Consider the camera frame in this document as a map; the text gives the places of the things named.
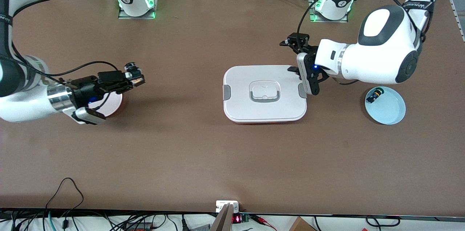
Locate black cable bundle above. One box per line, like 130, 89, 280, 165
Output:
102, 214, 171, 231

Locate white lunch box grey handle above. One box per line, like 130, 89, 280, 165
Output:
222, 65, 307, 124

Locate aluminium profile rail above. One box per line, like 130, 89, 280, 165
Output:
435, 0, 465, 42

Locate grey wedge post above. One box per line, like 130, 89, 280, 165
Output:
210, 203, 234, 231

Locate brown cardboard piece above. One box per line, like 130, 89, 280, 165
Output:
289, 216, 316, 231

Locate pink round plate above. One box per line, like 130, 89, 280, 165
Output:
87, 91, 123, 118

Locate light blue round plate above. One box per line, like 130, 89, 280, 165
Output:
365, 86, 406, 125

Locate thin black cable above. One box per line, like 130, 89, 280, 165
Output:
365, 215, 401, 226

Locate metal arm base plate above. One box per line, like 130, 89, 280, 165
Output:
118, 0, 159, 20
309, 0, 348, 23

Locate small white box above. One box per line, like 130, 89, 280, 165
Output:
216, 200, 239, 213

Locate black looped cable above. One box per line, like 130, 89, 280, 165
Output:
45, 177, 85, 220

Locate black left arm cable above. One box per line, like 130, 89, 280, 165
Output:
296, 0, 434, 42

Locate red clip leads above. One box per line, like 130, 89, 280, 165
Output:
251, 214, 278, 231

